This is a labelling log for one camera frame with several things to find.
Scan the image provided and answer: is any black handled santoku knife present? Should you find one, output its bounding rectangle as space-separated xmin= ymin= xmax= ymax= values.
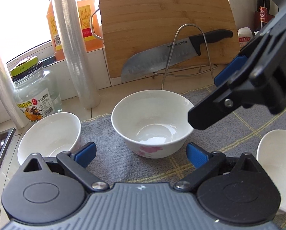
xmin=121 ymin=29 xmax=233 ymax=83

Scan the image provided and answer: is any white plastic bag roll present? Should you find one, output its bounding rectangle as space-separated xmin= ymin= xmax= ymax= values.
xmin=0 ymin=57 xmax=28 ymax=129

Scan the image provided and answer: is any red clipped snack bag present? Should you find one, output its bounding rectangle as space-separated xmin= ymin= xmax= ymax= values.
xmin=238 ymin=27 xmax=255 ymax=48

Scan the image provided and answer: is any grey checked dish towel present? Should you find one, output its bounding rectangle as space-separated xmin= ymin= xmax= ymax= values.
xmin=79 ymin=83 xmax=286 ymax=230

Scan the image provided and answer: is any glass jar green lid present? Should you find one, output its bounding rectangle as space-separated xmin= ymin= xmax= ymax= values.
xmin=10 ymin=56 xmax=62 ymax=124

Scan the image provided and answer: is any metal wire board stand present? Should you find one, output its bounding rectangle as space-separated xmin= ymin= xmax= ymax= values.
xmin=161 ymin=23 xmax=214 ymax=90

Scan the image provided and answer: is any white floral bowl front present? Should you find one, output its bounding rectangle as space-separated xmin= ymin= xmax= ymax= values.
xmin=111 ymin=90 xmax=193 ymax=159

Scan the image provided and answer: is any bamboo cutting board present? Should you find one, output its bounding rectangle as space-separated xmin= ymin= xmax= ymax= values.
xmin=99 ymin=0 xmax=237 ymax=78

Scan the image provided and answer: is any plain white bowl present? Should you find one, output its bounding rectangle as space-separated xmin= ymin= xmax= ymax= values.
xmin=256 ymin=129 xmax=286 ymax=213

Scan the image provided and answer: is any clear plastic wrap roll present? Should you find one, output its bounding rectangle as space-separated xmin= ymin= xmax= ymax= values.
xmin=52 ymin=0 xmax=100 ymax=109

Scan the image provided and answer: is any white floral bowl back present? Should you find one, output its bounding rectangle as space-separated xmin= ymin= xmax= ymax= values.
xmin=17 ymin=112 xmax=82 ymax=165

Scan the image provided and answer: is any dark soy sauce bottle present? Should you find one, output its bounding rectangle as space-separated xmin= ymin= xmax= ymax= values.
xmin=254 ymin=0 xmax=274 ymax=34

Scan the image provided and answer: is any white floral bowl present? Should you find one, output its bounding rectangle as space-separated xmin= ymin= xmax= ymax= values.
xmin=111 ymin=90 xmax=193 ymax=159
xmin=17 ymin=112 xmax=82 ymax=165

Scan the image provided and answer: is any orange cooking oil jug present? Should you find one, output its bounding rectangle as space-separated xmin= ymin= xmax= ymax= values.
xmin=46 ymin=0 xmax=104 ymax=61

